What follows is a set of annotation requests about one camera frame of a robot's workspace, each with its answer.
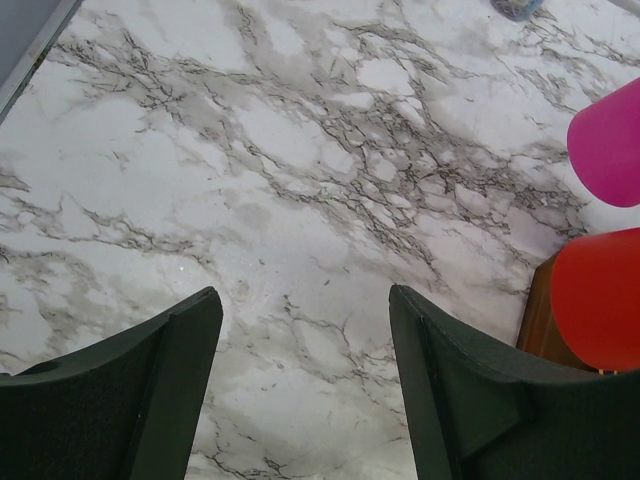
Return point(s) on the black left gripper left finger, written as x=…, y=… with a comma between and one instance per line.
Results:
x=125, y=407

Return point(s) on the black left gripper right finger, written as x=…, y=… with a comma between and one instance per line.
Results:
x=480, y=409

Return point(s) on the wooden rack base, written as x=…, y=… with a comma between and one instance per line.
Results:
x=538, y=334

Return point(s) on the red wine glass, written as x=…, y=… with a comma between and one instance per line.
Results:
x=595, y=299

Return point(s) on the pink wine glass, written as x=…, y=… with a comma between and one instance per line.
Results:
x=603, y=147

